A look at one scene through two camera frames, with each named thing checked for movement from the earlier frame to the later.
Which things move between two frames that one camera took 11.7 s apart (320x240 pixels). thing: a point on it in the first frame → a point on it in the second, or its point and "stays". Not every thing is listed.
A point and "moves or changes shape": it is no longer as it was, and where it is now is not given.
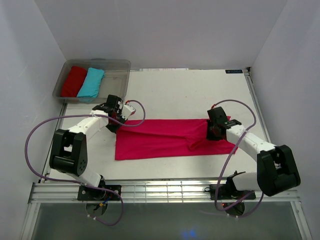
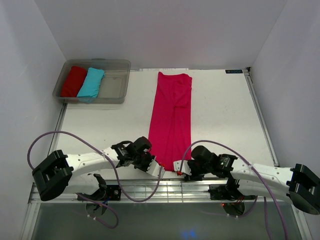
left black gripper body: (113, 126) → (142, 162)
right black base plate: (226, 194) stays
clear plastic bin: (92, 80) stays
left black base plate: (87, 193) stays
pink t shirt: (168, 138) moves or changes shape
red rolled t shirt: (73, 81) stays
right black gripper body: (210, 133) → (198, 170)
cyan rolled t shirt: (90, 87) stays
